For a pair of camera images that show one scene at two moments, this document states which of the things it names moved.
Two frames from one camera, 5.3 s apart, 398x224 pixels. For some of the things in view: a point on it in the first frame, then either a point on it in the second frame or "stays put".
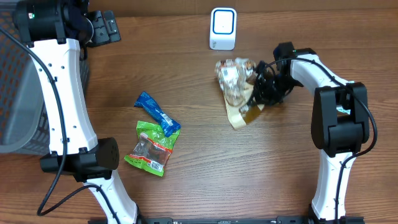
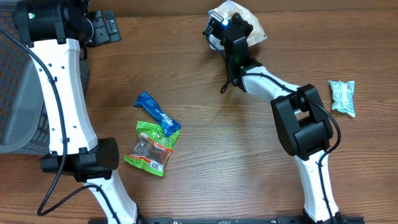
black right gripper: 261,96 → 244,25
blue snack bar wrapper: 169,126 stays put
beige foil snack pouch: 232,74 → 226,10
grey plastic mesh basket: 24,122 stays put
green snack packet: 153,149 stays put
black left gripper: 106,34 stays put
